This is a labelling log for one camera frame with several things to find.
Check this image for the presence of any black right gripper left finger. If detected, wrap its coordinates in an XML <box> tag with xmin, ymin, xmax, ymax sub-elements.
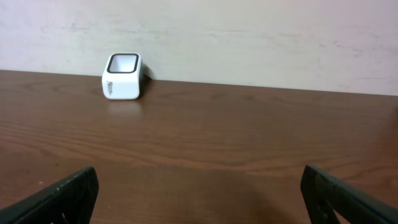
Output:
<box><xmin>1</xmin><ymin>166</ymin><xmax>99</xmax><ymax>224</ymax></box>

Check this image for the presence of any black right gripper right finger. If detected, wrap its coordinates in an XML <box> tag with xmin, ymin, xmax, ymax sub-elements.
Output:
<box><xmin>300</xmin><ymin>165</ymin><xmax>397</xmax><ymax>224</ymax></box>

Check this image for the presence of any white barcode scanner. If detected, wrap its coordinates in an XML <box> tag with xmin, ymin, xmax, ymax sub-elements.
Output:
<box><xmin>101</xmin><ymin>53</ymin><xmax>143</xmax><ymax>100</ymax></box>

